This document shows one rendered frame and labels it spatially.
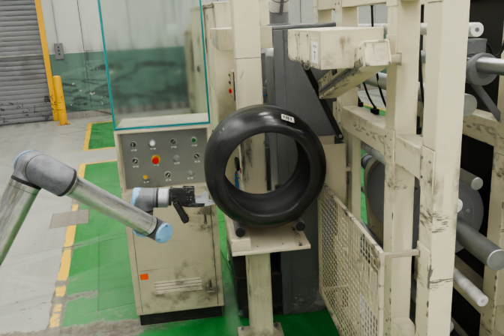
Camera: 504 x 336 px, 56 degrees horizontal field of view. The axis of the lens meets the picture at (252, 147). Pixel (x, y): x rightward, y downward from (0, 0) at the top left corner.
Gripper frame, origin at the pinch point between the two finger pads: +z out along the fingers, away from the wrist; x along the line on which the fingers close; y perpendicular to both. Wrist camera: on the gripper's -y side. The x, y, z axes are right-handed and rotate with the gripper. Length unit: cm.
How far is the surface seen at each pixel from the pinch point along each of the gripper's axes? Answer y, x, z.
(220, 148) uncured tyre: 29.5, -10.7, 1.9
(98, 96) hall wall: -83, 860, -208
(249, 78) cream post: 57, 26, 17
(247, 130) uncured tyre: 38.1, -11.4, 12.6
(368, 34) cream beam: 81, -35, 52
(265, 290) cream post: -61, 26, 34
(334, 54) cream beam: 73, -35, 40
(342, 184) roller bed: 5, 19, 69
